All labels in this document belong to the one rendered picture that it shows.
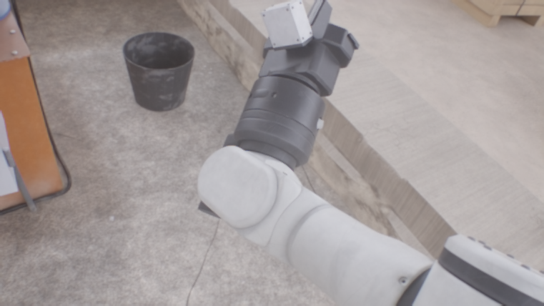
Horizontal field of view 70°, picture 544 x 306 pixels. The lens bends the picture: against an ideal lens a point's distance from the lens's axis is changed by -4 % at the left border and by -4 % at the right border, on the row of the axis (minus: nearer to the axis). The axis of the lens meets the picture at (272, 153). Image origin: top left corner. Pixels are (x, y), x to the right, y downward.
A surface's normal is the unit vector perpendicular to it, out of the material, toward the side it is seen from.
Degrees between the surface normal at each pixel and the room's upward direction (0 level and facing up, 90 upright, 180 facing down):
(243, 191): 47
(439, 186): 0
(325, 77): 56
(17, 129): 90
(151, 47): 81
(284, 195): 30
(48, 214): 0
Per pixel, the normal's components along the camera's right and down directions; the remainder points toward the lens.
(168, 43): -0.02, 0.58
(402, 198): -0.84, 0.24
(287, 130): 0.29, -0.20
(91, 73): 0.17, -0.70
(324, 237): -0.47, -0.59
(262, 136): -0.35, 0.39
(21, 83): 0.57, 0.64
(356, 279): -0.66, -0.31
